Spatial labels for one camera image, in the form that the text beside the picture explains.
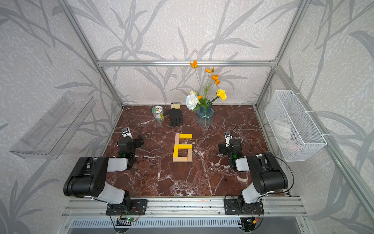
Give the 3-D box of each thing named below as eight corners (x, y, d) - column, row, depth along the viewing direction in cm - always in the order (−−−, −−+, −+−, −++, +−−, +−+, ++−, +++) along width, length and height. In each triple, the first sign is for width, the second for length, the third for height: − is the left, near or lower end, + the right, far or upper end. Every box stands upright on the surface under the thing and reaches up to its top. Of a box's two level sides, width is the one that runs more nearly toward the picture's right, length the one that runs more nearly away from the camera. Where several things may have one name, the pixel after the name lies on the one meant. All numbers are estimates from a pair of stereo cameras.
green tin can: (153, 120, 113) (150, 113, 106) (155, 112, 118) (153, 105, 112) (164, 120, 113) (162, 113, 106) (165, 112, 118) (163, 105, 112)
